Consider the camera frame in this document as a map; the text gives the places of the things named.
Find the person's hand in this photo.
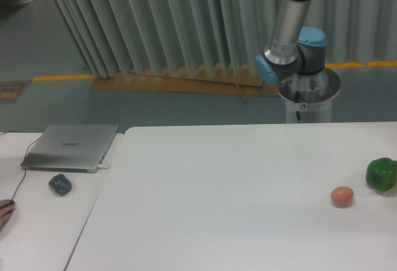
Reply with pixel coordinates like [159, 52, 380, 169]
[0, 200, 16, 229]

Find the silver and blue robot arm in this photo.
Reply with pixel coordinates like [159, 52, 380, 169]
[254, 0, 396, 84]

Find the small black controller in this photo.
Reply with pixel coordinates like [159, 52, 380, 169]
[48, 174, 73, 197]

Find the silver closed laptop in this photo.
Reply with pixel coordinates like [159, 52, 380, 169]
[20, 124, 118, 172]

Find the white usb plug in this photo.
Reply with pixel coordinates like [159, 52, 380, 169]
[97, 165, 111, 170]

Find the pale green folding curtain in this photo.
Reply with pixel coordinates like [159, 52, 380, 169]
[54, 0, 396, 78]

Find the brown cardboard sheet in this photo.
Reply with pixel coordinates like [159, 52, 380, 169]
[91, 63, 279, 103]

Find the brown egg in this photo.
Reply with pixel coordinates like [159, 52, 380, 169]
[330, 186, 354, 208]

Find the green bell pepper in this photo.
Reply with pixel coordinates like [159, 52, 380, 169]
[365, 158, 396, 192]

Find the black cable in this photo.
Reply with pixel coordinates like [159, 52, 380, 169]
[0, 130, 44, 202]

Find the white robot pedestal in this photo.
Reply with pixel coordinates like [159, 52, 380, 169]
[278, 68, 341, 123]

